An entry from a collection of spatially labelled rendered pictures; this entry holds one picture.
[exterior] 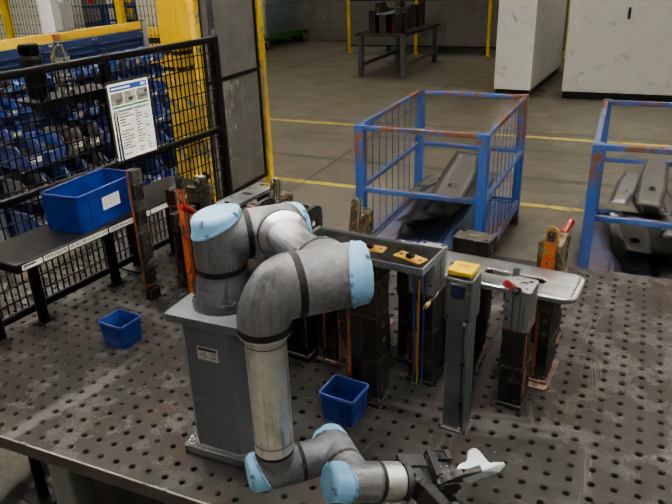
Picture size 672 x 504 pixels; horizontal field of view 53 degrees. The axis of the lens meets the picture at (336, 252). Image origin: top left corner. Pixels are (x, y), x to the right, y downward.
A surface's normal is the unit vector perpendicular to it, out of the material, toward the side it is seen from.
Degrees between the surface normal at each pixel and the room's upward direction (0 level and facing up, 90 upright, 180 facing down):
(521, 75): 90
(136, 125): 90
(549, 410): 0
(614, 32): 90
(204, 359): 90
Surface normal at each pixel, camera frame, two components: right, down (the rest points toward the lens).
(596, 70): -0.39, 0.38
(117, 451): -0.04, -0.91
